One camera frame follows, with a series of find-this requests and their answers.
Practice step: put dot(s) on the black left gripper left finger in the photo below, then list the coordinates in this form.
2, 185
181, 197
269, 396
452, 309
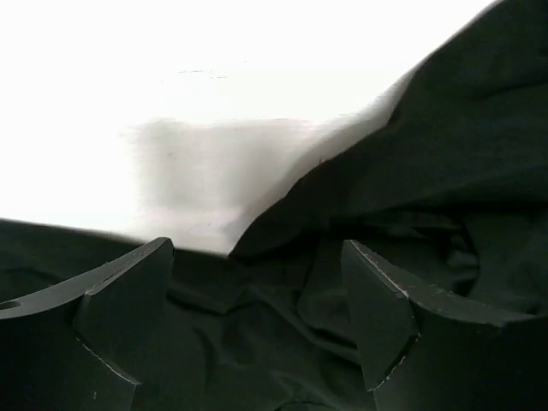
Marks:
77, 345

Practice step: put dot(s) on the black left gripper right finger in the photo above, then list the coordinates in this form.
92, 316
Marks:
424, 348

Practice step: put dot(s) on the black trousers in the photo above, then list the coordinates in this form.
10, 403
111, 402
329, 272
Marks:
453, 189

